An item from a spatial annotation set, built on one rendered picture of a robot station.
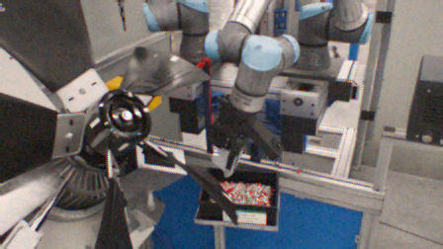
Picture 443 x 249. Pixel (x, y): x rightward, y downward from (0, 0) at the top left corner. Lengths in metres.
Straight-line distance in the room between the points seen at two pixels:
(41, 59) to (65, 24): 0.09
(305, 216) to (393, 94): 1.45
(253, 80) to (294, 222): 0.69
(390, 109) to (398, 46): 0.40
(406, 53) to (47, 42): 2.06
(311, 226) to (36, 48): 0.97
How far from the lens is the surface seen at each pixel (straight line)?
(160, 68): 1.04
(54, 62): 0.88
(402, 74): 2.59
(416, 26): 2.50
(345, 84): 1.67
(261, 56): 0.79
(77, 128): 0.80
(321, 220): 1.34
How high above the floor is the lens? 1.57
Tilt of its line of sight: 28 degrees down
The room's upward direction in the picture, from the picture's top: 2 degrees counter-clockwise
